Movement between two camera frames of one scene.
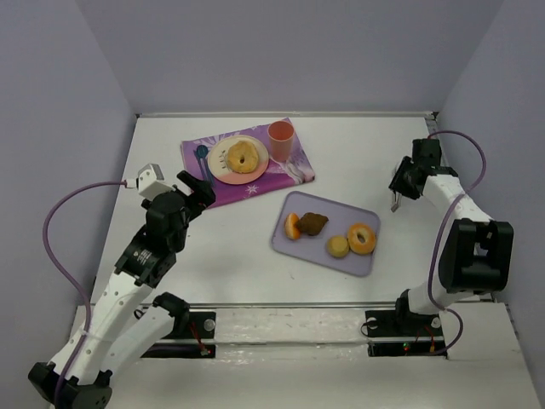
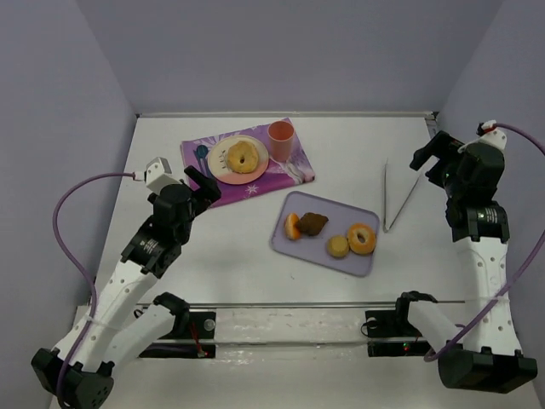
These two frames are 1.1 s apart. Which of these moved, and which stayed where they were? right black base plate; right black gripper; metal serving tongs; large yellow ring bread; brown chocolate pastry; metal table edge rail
Moved: right black gripper; metal serving tongs
Stayed: right black base plate; large yellow ring bread; brown chocolate pastry; metal table edge rail
